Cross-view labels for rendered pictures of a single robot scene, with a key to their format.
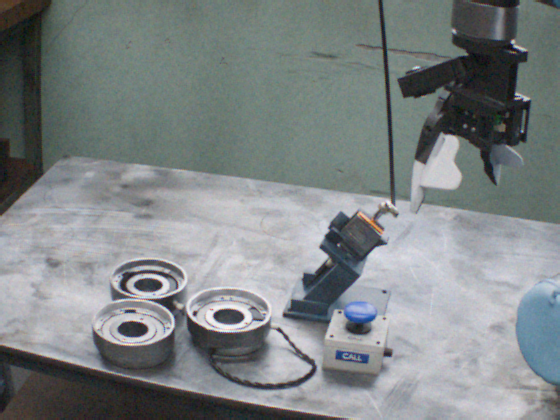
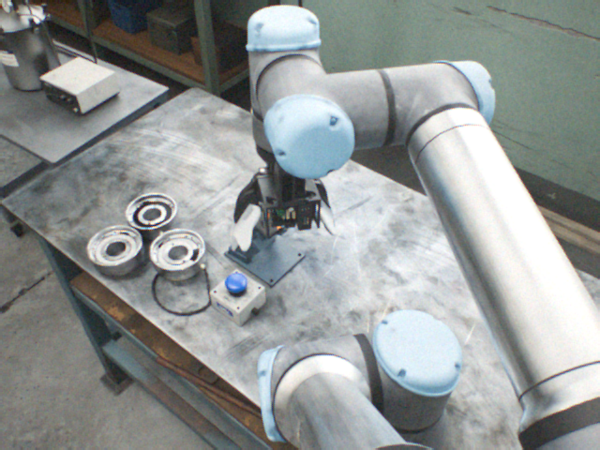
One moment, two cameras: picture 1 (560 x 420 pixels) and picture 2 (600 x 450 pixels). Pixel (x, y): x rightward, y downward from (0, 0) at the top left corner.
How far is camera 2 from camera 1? 69 cm
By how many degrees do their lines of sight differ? 30
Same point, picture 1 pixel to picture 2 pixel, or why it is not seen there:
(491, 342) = (339, 327)
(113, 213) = (188, 144)
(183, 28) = not seen: outside the picture
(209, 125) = (382, 47)
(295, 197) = not seen: hidden behind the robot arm
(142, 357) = (107, 271)
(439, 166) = (244, 228)
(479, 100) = (263, 195)
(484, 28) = (262, 142)
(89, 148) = not seen: hidden behind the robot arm
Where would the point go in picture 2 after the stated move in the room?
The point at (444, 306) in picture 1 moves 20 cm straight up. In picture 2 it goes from (333, 280) to (337, 204)
